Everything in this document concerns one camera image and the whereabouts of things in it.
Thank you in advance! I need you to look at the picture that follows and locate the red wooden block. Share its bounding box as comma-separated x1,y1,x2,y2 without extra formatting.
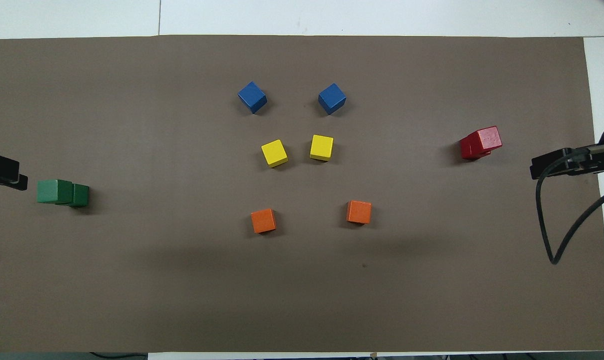
459,135,492,161
466,125,503,153

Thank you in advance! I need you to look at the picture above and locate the orange wooden block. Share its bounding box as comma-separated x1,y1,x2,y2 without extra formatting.
346,200,372,225
251,208,277,234

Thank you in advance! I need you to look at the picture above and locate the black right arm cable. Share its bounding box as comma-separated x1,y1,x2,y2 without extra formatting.
535,150,604,265

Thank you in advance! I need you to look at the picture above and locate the thin black floor cable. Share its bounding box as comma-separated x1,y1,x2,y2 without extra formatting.
89,352,148,360

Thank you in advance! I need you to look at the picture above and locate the brown paper table mat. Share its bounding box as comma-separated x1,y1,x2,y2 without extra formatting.
0,35,604,354

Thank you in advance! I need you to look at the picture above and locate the yellow wooden block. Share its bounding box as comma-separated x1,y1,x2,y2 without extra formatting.
310,134,334,162
261,139,289,168

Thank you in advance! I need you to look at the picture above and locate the green wooden block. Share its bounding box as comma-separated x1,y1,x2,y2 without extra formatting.
72,183,90,208
36,179,75,205

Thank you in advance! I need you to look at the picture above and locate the blue wooden block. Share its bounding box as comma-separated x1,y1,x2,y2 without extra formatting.
238,81,268,114
318,83,347,116

